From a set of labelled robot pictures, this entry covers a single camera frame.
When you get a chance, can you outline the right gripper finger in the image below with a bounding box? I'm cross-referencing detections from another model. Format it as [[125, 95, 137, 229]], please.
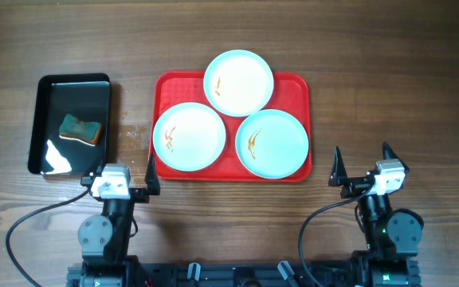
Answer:
[[382, 141, 410, 172], [328, 146, 348, 187]]

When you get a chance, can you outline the light blue plate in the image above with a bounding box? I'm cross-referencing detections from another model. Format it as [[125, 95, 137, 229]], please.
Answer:
[[202, 49, 274, 117], [235, 109, 309, 179], [152, 102, 226, 171]]

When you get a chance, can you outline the green and orange sponge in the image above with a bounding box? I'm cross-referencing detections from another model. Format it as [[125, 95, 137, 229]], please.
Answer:
[[59, 114, 103, 146]]

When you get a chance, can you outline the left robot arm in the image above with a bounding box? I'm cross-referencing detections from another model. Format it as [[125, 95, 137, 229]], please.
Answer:
[[66, 154, 160, 287]]

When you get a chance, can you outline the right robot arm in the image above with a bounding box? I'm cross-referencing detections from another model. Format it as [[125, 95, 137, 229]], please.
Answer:
[[324, 143, 424, 287]]

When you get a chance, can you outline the black rectangular tray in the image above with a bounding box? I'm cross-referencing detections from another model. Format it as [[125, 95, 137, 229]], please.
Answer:
[[27, 73, 112, 175]]

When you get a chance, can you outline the red plastic tray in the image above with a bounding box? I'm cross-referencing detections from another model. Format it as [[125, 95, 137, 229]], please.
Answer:
[[149, 70, 311, 182]]

